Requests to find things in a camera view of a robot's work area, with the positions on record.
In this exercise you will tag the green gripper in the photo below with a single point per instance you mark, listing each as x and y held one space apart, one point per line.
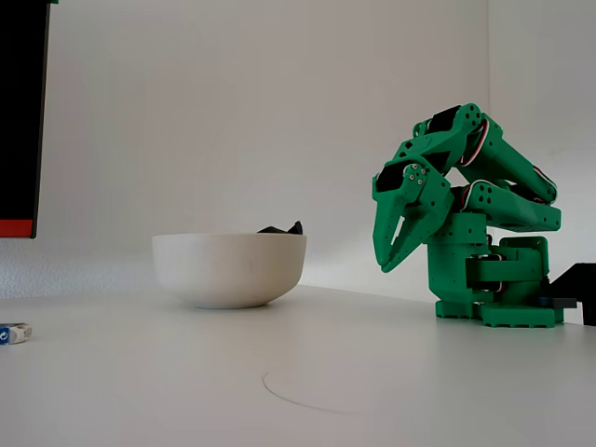
390 210

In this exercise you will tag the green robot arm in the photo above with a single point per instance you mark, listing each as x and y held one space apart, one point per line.
507 158

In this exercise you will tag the black crumpled cloth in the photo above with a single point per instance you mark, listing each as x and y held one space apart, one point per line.
284 229

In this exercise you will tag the servo wiring bundle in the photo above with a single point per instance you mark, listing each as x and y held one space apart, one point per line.
482 139

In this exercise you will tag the white round bowl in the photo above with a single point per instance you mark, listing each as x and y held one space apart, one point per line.
228 270

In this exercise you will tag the black table clamp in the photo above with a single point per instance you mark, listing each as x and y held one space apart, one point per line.
577 279

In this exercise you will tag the black panel with red stripe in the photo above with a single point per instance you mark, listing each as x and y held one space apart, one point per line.
21 116

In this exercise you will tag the blue and white eraser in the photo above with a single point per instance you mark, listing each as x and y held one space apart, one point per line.
16 333

